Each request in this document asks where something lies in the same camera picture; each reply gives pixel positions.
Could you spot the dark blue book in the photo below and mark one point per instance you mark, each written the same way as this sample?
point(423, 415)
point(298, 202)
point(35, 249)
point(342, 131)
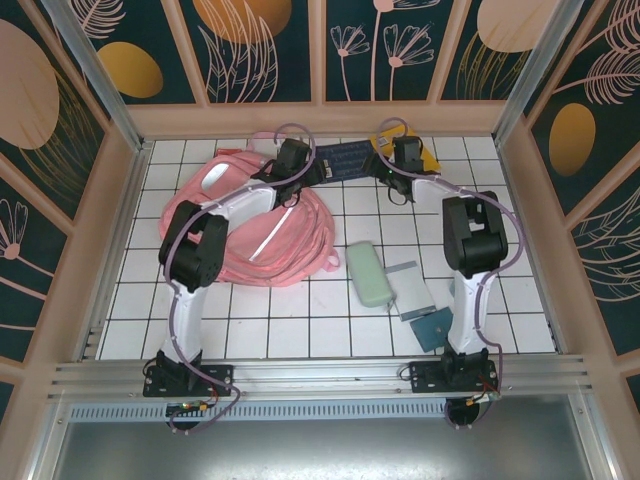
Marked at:
point(347, 160)

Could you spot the yellow book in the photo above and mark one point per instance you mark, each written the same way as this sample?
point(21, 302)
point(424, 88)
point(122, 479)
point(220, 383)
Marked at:
point(431, 162)

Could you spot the pink backpack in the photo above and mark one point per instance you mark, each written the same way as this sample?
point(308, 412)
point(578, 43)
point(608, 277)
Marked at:
point(280, 235)

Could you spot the mint green pencil case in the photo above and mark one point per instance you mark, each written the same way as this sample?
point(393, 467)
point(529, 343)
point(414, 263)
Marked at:
point(370, 275)

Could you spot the light grey notebook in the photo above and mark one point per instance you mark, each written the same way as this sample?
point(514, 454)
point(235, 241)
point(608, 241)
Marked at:
point(412, 290)

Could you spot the teal blue wallet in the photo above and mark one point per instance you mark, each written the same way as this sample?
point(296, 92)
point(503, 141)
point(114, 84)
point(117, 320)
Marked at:
point(432, 332)

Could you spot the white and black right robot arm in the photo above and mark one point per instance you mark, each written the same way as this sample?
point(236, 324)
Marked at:
point(467, 310)

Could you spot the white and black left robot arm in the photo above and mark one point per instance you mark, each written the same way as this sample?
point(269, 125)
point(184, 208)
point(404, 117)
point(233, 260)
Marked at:
point(190, 320)

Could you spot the clear acrylic bar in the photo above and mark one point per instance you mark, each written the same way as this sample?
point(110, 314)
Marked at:
point(98, 75)

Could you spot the aluminium corner post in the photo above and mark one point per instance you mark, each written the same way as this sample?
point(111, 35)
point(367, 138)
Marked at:
point(532, 75)

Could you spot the aluminium side rail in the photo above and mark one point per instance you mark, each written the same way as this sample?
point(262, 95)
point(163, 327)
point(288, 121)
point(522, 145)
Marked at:
point(132, 190)

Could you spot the aluminium mounting rail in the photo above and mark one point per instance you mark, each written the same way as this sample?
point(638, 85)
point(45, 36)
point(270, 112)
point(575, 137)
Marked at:
point(325, 375)

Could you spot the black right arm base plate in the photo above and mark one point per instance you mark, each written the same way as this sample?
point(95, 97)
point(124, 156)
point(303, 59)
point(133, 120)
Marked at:
point(422, 377)

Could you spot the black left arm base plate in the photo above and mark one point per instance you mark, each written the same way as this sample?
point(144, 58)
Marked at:
point(220, 380)

